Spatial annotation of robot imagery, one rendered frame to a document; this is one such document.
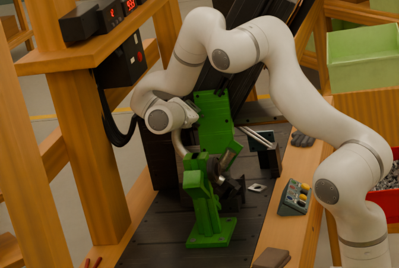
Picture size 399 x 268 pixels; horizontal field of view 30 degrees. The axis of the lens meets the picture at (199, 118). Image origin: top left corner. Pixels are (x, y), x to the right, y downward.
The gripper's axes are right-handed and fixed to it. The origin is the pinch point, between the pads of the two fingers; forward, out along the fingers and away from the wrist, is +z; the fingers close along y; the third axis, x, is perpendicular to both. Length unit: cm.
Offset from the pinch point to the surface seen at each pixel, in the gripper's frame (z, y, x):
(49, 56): -36, 35, 6
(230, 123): 2.9, -12.7, -5.4
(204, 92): 2.5, 0.0, -7.6
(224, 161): 0.0, -19.3, 4.4
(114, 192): -8.6, 0.6, 33.9
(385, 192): 3, -63, -21
